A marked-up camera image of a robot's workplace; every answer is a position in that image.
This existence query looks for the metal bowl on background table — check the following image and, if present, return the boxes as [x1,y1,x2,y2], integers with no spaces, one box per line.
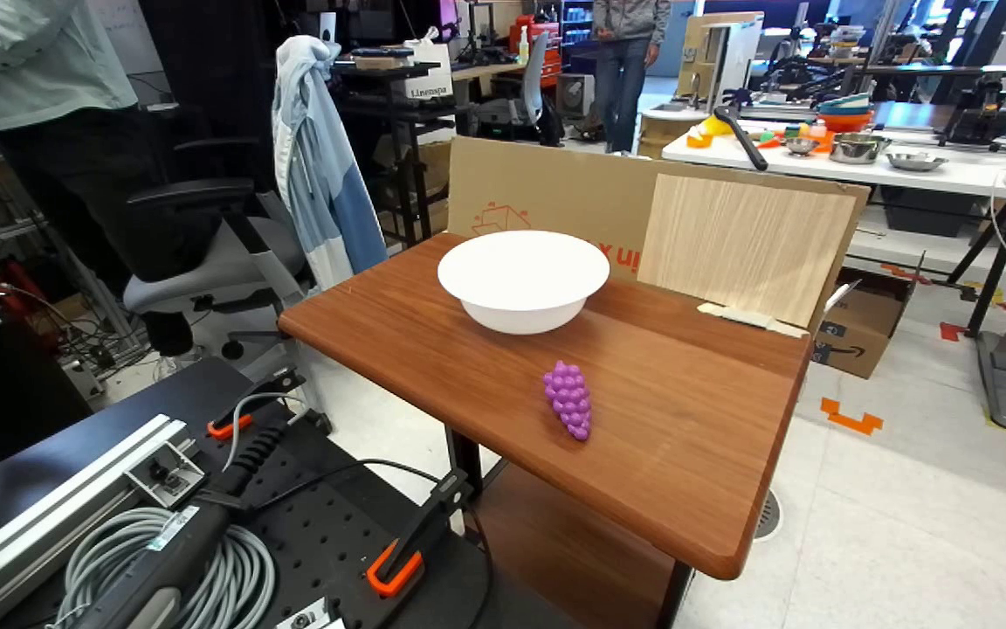
[882,149,944,170]

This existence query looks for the white bowl dish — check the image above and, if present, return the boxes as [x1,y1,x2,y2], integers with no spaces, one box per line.
[436,231,611,336]

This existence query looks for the person in light shirt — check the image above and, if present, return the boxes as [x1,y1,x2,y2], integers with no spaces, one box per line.
[0,0,224,287]

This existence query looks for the cardboard panel behind table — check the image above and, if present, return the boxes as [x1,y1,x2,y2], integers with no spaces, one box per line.
[447,135,867,280]

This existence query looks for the coiled grey cable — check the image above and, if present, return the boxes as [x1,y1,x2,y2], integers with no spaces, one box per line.
[44,502,279,629]

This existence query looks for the person in jeans background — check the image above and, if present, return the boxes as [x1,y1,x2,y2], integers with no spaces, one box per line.
[593,0,669,154]

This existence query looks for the light wooden board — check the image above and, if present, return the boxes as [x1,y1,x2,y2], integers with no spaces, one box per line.
[636,175,867,336]

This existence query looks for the purple toy grape bunch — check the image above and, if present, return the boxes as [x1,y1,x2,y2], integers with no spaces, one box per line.
[542,359,593,439]

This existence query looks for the black office chair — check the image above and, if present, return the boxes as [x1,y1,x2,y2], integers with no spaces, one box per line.
[117,135,312,359]

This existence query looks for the orange black clamp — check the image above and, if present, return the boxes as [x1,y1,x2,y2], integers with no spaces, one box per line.
[363,471,467,598]

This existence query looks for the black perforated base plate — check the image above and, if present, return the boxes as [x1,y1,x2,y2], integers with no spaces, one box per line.
[0,410,496,629]

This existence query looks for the white background table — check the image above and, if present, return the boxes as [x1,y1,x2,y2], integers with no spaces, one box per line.
[661,113,1006,203]

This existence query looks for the aluminium extrusion rail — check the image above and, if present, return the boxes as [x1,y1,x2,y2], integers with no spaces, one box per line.
[0,415,207,620]

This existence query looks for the brown wooden table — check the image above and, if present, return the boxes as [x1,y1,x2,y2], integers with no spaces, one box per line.
[284,235,809,629]

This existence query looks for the blue white hanging jacket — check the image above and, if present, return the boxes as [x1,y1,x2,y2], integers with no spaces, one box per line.
[270,36,386,290]

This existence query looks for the orange floor marker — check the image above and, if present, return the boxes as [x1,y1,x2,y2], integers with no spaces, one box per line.
[822,397,882,438]

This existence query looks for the open cardboard box on floor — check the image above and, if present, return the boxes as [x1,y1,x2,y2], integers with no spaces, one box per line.
[812,268,914,379]

